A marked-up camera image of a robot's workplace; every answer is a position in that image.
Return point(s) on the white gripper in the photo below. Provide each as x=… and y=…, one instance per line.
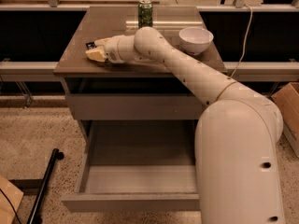
x=111, y=49

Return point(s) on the dark blue rxbar wrapper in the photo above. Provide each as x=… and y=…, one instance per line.
x=90, y=45

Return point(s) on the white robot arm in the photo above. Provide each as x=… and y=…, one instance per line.
x=235, y=137

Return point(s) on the grey drawer cabinet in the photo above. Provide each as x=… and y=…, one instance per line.
x=80, y=75

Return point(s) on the grey middle drawer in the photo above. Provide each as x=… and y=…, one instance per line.
x=133, y=106

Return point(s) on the open grey bottom drawer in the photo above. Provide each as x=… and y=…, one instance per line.
x=134, y=179

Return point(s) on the green soda can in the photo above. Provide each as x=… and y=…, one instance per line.
x=145, y=8

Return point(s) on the white ceramic bowl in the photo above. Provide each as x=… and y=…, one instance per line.
x=195, y=40

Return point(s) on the black metal stand pole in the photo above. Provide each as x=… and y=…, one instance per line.
x=38, y=187

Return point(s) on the cardboard piece bottom left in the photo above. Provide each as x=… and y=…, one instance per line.
x=10, y=201

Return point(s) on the cardboard box right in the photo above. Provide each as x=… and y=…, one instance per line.
x=287, y=100

